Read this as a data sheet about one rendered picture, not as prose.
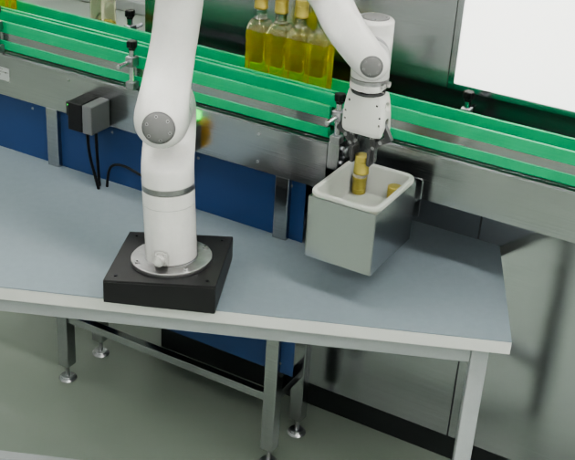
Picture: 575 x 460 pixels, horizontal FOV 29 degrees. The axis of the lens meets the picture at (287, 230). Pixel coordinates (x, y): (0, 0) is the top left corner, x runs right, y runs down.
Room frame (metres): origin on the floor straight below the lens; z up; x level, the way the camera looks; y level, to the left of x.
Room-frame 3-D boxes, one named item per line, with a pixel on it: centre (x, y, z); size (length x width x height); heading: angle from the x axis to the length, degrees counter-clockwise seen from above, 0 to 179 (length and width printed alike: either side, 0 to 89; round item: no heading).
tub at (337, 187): (2.28, -0.17, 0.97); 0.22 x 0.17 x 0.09; 152
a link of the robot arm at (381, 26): (2.24, -0.16, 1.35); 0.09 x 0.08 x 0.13; 177
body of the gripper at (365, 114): (2.24, -0.16, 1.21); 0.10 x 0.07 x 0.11; 61
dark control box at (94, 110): (2.70, 0.55, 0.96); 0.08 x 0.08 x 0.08; 62
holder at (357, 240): (2.31, -0.18, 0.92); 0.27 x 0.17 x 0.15; 152
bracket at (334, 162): (2.44, -0.12, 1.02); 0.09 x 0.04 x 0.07; 152
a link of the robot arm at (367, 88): (2.24, -0.16, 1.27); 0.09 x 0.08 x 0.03; 61
